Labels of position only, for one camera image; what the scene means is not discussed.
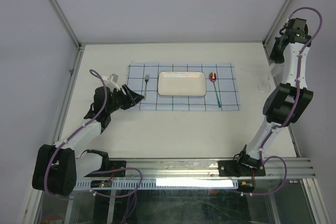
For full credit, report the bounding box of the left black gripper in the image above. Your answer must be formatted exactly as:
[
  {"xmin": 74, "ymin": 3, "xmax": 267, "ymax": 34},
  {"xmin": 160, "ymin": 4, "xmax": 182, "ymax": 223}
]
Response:
[{"xmin": 107, "ymin": 84, "xmax": 144, "ymax": 114}]

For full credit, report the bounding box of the silver fork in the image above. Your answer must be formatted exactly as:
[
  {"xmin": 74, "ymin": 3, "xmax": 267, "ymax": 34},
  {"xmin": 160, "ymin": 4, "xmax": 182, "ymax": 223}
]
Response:
[{"xmin": 144, "ymin": 74, "xmax": 150, "ymax": 100}]

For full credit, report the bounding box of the white rectangular plate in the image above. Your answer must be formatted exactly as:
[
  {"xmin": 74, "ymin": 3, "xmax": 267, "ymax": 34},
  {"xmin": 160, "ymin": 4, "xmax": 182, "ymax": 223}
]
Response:
[{"xmin": 157, "ymin": 71, "xmax": 206, "ymax": 97}]

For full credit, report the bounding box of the spoon with blue handle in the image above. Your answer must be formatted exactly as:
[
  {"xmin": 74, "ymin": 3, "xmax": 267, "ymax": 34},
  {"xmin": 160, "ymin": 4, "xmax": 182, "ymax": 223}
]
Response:
[{"xmin": 209, "ymin": 72, "xmax": 222, "ymax": 108}]

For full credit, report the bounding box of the blue checkered cloth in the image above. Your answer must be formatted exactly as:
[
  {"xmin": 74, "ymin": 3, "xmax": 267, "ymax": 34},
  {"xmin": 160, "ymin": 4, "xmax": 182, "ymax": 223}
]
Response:
[{"xmin": 127, "ymin": 62, "xmax": 241, "ymax": 111}]

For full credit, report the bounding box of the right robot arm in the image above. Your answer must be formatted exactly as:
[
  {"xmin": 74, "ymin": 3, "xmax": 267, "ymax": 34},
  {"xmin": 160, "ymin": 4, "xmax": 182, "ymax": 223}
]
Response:
[{"xmin": 235, "ymin": 18, "xmax": 313, "ymax": 175}]

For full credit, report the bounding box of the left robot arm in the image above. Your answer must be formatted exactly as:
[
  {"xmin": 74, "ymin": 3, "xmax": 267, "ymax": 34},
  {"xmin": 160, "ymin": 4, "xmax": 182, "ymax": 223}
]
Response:
[{"xmin": 32, "ymin": 84, "xmax": 144, "ymax": 196}]

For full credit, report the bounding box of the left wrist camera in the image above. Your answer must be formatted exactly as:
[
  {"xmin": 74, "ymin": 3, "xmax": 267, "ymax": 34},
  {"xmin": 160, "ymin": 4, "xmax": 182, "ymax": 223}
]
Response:
[{"xmin": 102, "ymin": 73, "xmax": 120, "ymax": 91}]

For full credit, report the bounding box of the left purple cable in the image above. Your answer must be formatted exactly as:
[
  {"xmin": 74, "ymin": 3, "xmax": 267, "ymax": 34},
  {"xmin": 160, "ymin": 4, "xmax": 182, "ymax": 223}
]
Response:
[{"xmin": 44, "ymin": 69, "xmax": 144, "ymax": 224}]

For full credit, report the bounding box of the purple cable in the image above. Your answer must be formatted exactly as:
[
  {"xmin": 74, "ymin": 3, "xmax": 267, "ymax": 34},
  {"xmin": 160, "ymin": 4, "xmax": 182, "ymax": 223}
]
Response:
[
  {"xmin": 44, "ymin": 69, "xmax": 144, "ymax": 224},
  {"xmin": 258, "ymin": 7, "xmax": 323, "ymax": 196}
]

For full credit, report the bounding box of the right aluminium frame post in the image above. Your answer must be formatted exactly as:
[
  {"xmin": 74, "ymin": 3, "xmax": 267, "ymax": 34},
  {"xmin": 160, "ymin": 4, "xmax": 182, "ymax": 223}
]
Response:
[{"xmin": 262, "ymin": 0, "xmax": 293, "ymax": 48}]

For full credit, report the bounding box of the aluminium frame post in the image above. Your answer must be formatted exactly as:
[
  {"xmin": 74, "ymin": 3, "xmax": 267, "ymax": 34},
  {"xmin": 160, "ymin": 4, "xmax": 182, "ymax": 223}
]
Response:
[
  {"xmin": 262, "ymin": 0, "xmax": 293, "ymax": 48},
  {"xmin": 48, "ymin": 0, "xmax": 81, "ymax": 48}
]

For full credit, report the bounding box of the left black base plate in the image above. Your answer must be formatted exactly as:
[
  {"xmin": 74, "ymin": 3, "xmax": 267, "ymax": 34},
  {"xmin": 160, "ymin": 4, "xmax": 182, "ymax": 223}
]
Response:
[{"xmin": 85, "ymin": 159, "xmax": 127, "ymax": 178}]

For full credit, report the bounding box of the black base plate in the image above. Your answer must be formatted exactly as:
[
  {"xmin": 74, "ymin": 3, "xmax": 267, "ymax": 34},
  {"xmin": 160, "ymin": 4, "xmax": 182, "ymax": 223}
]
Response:
[
  {"xmin": 85, "ymin": 159, "xmax": 127, "ymax": 178},
  {"xmin": 218, "ymin": 159, "xmax": 266, "ymax": 177}
]

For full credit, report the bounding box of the white slotted cable duct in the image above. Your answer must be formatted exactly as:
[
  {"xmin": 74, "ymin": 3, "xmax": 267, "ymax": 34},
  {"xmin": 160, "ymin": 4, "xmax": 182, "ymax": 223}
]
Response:
[{"xmin": 74, "ymin": 178, "xmax": 238, "ymax": 191}]

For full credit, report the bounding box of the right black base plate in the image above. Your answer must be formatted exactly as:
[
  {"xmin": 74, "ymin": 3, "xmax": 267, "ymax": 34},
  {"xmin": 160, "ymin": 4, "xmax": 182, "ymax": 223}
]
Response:
[{"xmin": 218, "ymin": 159, "xmax": 266, "ymax": 177}]

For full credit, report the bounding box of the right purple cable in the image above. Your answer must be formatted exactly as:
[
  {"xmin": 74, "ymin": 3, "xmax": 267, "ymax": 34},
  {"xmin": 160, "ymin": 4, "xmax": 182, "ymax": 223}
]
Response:
[{"xmin": 258, "ymin": 7, "xmax": 323, "ymax": 196}]

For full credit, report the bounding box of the left aluminium frame post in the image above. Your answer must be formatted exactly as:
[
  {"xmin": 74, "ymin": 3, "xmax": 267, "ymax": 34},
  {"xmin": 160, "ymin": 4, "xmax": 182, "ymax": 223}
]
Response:
[{"xmin": 48, "ymin": 0, "xmax": 81, "ymax": 48}]

